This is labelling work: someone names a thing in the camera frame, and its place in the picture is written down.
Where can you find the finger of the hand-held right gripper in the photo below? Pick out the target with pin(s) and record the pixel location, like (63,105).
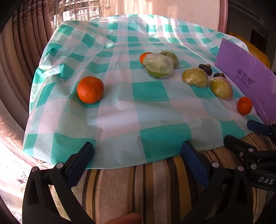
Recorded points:
(239,145)
(257,127)

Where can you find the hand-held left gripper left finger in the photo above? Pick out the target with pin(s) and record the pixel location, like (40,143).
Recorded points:
(80,163)

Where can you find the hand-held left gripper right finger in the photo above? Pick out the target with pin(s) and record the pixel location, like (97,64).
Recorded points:
(194,163)

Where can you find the small orange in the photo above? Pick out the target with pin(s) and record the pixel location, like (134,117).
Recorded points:
(143,57)
(244,105)

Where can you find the small plastic-wrapped yellow-green pear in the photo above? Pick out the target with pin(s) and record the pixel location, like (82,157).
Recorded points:
(221,88)

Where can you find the purple cardboard box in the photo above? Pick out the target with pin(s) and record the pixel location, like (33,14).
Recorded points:
(243,73)

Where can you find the dark brown date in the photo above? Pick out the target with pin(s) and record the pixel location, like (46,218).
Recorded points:
(204,68)
(219,75)

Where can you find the large orange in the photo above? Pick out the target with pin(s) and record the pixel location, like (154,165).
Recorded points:
(90,89)

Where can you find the plastic-wrapped yellow pear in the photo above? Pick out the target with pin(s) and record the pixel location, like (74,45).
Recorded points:
(195,78)

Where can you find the person's left hand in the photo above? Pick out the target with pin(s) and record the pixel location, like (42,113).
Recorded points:
(125,218)

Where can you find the striped blanket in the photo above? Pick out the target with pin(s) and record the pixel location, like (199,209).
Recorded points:
(155,189)

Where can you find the teal checked tablecloth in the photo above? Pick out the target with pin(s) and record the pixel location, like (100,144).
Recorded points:
(151,112)

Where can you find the yellow leather sofa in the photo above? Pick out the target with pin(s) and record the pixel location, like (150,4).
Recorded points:
(258,53)

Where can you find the large plastic-wrapped green pear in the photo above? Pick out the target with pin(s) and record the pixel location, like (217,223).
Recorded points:
(159,65)

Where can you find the brown curtain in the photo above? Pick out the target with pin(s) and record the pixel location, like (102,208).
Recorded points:
(21,53)

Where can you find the floral lace curtain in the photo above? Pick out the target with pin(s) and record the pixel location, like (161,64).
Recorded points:
(71,8)

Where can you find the wooden door frame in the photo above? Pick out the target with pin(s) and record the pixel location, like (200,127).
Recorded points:
(223,15)

